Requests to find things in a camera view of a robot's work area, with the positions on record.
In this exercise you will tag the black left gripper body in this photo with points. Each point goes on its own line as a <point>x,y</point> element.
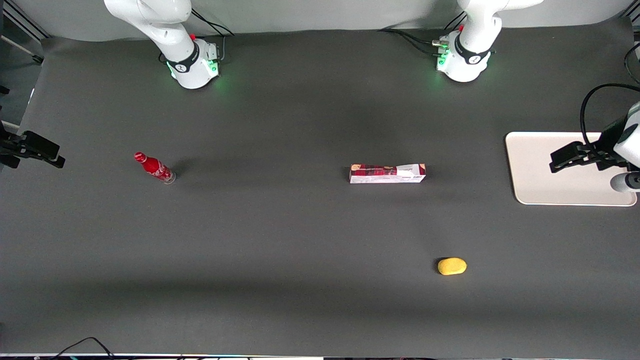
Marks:
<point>605,144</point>

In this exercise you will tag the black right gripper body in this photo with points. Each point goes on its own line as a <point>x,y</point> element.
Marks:
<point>11,147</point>

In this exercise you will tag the red cookie box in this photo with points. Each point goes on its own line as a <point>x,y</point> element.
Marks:
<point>387,173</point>

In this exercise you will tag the white rectangular tray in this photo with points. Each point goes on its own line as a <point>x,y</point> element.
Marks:
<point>540,170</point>

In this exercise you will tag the red soda bottle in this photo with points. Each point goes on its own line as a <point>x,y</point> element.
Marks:
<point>155,168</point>

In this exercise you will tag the aluminium frame bar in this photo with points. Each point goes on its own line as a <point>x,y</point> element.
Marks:
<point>25,22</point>

